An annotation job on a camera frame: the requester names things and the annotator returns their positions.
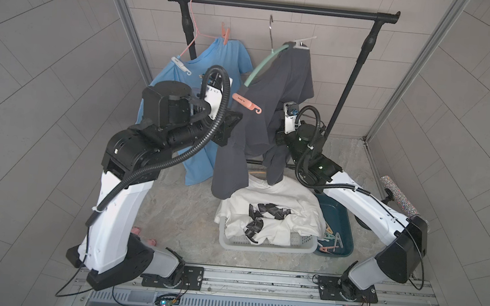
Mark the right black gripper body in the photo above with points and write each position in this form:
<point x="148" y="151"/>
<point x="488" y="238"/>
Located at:
<point x="294" y="140"/>

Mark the salmon pink clothespin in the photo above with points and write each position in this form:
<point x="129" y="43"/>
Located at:
<point x="246" y="103"/>

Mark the dark garment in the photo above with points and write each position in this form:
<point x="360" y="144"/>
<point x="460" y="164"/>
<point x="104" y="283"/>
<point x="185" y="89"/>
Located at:
<point x="287" y="79"/>

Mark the white clothespin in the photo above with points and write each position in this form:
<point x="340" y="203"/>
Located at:
<point x="181" y="65"/>

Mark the white printed t-shirt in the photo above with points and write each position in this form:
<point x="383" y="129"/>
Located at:
<point x="286" y="193"/>

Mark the mint green hanger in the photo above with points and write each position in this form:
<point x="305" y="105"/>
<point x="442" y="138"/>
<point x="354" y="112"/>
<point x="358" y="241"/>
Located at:
<point x="274" y="52"/>

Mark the pink wire hanger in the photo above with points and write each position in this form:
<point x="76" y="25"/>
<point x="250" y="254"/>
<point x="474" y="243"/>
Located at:
<point x="195" y="33"/>

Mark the grey clothespin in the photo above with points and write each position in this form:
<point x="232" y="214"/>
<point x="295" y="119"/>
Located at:
<point x="302" y="43"/>

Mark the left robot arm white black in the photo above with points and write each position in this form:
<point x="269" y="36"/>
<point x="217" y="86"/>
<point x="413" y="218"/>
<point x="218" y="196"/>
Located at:
<point x="177" y="123"/>

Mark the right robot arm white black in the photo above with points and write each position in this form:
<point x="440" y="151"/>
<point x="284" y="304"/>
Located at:
<point x="401" y="256"/>

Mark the glitter microphone on stand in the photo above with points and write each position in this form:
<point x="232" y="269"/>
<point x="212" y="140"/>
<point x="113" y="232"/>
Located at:
<point x="393" y="215"/>

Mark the white laundry basket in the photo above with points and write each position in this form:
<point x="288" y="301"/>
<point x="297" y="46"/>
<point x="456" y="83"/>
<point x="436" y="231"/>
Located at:
<point x="265" y="228"/>

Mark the teal plastic tray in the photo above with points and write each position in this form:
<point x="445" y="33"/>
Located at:
<point x="338" y="240"/>

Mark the black clothes rack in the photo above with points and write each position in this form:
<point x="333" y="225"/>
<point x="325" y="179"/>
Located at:
<point x="379" y="19"/>

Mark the pink clothespin on floor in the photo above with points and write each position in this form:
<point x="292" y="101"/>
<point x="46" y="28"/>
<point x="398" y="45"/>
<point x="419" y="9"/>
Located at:
<point x="151" y="242"/>

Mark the left circuit board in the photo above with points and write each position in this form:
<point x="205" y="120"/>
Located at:
<point x="167" y="300"/>

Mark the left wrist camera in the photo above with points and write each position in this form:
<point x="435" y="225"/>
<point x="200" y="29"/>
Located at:
<point x="213" y="94"/>

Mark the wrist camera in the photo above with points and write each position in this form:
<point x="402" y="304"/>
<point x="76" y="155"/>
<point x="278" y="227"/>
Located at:
<point x="213" y="94"/>
<point x="291" y="112"/>

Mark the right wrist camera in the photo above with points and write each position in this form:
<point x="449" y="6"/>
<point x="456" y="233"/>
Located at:
<point x="291" y="112"/>

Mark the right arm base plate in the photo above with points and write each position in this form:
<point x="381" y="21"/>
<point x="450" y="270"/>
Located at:
<point x="329" y="287"/>

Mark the aluminium mounting rail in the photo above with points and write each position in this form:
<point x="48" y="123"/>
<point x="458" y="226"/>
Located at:
<point x="275" y="284"/>

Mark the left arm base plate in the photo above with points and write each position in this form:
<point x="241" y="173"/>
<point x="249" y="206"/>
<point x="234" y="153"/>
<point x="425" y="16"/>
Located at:
<point x="191" y="278"/>

